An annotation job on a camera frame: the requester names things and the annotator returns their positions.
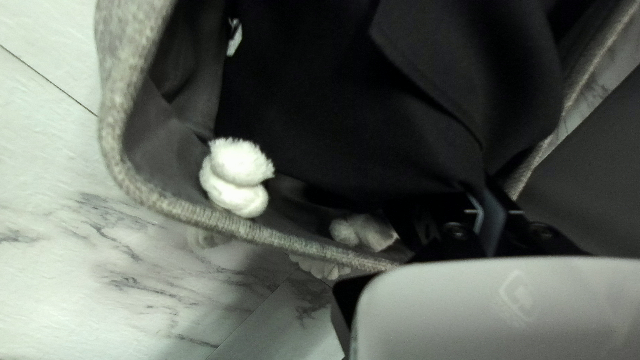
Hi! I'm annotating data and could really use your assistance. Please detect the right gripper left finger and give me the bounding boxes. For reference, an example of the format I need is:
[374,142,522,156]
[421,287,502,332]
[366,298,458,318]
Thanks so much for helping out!
[330,189,509,358]

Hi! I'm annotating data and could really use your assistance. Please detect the grey fabric basket rope handles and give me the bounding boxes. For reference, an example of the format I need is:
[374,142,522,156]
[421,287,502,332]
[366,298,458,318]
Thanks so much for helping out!
[94,0,640,282]

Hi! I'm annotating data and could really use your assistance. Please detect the black sweatshirt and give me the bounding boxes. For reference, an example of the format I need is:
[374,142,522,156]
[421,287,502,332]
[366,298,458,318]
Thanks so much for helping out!
[215,0,601,213]

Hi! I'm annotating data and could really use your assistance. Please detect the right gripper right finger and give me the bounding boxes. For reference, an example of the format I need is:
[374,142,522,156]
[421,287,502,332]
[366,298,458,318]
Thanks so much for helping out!
[507,65,640,259]

